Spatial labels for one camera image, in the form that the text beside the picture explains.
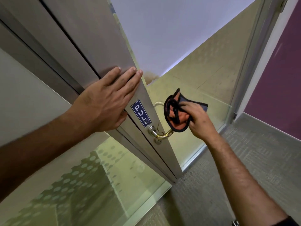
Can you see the person's right hand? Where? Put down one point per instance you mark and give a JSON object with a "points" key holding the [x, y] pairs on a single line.
{"points": [[200, 122]]}

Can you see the person's left hand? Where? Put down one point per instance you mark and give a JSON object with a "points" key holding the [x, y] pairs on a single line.
{"points": [[101, 105]]}

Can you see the grey orange microfibre cloth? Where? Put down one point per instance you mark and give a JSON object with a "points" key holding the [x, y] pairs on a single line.
{"points": [[174, 120]]}

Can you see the glass door with metal frame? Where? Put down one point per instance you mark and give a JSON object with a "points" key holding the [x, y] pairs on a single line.
{"points": [[94, 32]]}

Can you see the person's left forearm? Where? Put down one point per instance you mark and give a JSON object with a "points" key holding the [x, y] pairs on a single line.
{"points": [[28, 157]]}

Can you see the person's right forearm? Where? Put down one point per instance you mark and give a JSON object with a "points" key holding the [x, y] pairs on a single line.
{"points": [[239, 181]]}

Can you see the blue PULL sign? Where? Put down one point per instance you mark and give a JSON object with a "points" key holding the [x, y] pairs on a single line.
{"points": [[141, 114]]}

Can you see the fixed glass partition panel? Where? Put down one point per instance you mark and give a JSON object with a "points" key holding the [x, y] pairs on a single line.
{"points": [[70, 174]]}

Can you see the white shoe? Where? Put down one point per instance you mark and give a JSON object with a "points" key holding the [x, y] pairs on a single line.
{"points": [[235, 222]]}

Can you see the black sleeve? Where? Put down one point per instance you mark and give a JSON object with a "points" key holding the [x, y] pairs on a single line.
{"points": [[287, 222]]}

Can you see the grey metal door frame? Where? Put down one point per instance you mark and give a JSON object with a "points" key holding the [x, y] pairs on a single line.
{"points": [[256, 56]]}

